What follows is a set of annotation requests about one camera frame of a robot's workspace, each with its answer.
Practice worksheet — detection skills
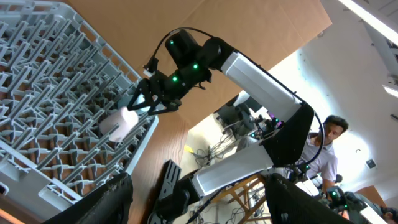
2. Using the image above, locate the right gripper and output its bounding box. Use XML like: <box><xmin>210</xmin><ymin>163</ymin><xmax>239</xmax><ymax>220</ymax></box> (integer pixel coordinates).
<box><xmin>127</xmin><ymin>70</ymin><xmax>187</xmax><ymax>116</ymax></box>

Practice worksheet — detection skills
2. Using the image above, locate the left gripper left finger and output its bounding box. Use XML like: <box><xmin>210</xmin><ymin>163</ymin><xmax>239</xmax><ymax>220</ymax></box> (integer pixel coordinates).
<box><xmin>43</xmin><ymin>172</ymin><xmax>133</xmax><ymax>224</ymax></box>

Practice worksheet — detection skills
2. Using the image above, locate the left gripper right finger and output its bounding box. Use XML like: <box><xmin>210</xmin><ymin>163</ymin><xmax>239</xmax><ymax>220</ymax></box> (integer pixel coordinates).
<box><xmin>265</xmin><ymin>174</ymin><xmax>351</xmax><ymax>224</ymax></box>

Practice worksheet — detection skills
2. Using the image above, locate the pink cup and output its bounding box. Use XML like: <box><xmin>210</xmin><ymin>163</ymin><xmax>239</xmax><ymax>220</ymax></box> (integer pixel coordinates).
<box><xmin>99</xmin><ymin>107</ymin><xmax>139</xmax><ymax>142</ymax></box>

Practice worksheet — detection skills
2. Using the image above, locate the grey plastic dishwasher rack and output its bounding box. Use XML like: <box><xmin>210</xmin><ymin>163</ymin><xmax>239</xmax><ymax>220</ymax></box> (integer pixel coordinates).
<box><xmin>1</xmin><ymin>1</ymin><xmax>159</xmax><ymax>222</ymax></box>

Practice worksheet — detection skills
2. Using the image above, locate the wooden stool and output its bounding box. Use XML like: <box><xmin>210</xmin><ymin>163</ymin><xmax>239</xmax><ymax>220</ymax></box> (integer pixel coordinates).
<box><xmin>211</xmin><ymin>174</ymin><xmax>272</xmax><ymax>224</ymax></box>

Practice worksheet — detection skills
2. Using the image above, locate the person in white shirt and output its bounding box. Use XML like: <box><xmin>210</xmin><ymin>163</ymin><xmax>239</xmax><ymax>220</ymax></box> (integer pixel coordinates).
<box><xmin>300</xmin><ymin>115</ymin><xmax>349</xmax><ymax>193</ymax></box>

